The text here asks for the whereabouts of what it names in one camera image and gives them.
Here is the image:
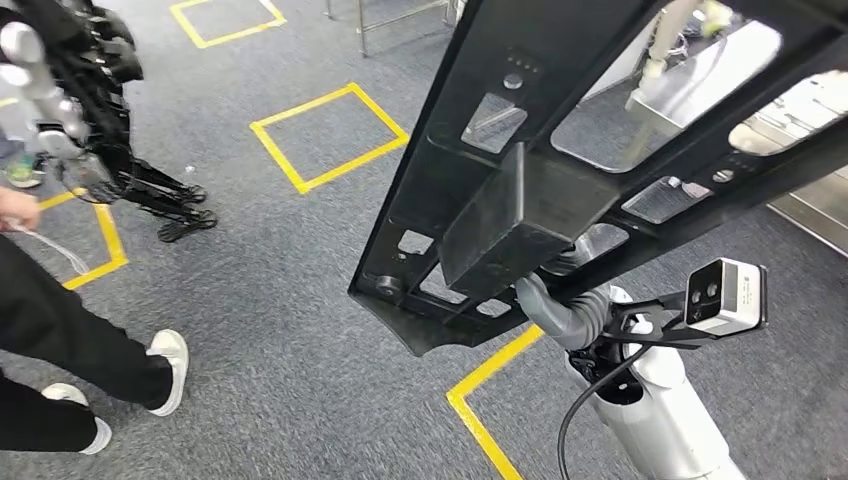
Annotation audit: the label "black plastic frame part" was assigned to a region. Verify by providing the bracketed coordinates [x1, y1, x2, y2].
[347, 0, 848, 359]

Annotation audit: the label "white side table steel legs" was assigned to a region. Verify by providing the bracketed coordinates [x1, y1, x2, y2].
[323, 0, 466, 59]

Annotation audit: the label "person's hand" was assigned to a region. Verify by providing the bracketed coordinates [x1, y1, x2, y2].
[0, 187, 42, 233]

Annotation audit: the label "thin white cord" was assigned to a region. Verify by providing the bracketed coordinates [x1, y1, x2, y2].
[5, 220, 92, 277]

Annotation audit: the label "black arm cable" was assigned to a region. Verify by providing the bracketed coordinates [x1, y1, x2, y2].
[556, 343, 657, 480]

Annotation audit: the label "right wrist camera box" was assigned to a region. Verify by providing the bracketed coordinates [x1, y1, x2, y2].
[682, 256, 770, 339]

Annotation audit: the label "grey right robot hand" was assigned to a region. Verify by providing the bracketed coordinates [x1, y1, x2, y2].
[514, 272, 575, 351]

